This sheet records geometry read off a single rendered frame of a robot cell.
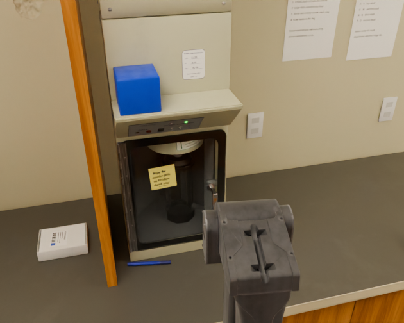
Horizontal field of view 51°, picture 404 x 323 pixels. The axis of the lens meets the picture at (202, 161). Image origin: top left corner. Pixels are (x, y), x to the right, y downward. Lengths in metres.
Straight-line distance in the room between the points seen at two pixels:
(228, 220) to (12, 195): 1.37
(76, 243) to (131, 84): 0.67
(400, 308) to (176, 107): 1.05
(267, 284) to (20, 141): 1.32
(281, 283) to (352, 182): 1.44
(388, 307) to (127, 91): 1.12
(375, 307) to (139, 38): 1.13
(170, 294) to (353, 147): 1.14
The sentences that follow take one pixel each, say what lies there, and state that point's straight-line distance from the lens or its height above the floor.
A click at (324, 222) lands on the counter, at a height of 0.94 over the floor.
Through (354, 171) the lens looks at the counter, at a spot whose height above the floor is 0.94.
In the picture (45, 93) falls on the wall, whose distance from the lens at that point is 1.58.
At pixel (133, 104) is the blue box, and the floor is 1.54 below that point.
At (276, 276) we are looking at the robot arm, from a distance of 0.46.
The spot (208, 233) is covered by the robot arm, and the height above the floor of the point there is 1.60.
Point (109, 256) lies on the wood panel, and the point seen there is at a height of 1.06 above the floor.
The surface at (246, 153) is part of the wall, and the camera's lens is 1.82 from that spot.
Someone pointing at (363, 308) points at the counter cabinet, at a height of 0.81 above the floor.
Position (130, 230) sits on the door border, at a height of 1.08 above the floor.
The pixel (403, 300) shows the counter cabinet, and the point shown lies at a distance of 1.64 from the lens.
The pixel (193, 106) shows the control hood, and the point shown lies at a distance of 1.06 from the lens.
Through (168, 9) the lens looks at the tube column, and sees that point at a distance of 1.08.
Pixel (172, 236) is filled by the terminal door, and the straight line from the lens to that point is 1.38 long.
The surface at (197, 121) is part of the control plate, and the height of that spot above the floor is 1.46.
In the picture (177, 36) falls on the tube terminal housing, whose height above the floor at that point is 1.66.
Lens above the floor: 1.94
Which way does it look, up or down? 31 degrees down
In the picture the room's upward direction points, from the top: straight up
